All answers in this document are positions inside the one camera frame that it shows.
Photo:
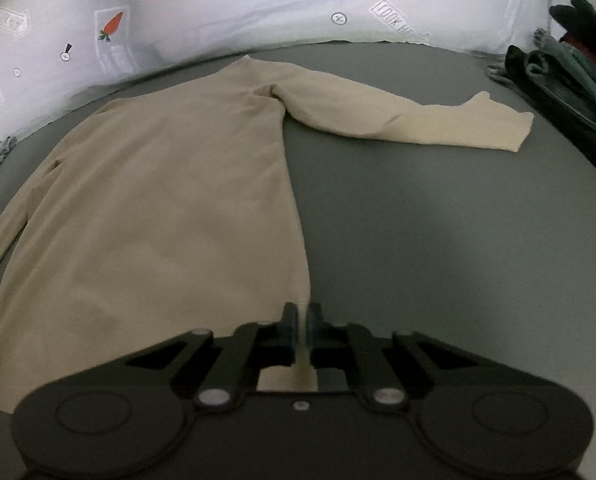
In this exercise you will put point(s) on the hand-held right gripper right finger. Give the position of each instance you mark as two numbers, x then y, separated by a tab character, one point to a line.
314	327

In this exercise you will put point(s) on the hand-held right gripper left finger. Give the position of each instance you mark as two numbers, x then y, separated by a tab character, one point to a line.
292	327

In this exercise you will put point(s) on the beige long-sleeve shirt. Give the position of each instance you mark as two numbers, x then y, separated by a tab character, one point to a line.
153	210

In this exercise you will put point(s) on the stack of dark folded clothes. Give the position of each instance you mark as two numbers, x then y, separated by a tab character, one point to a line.
568	85

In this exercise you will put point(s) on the white printed sheet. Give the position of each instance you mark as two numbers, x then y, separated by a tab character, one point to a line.
228	5

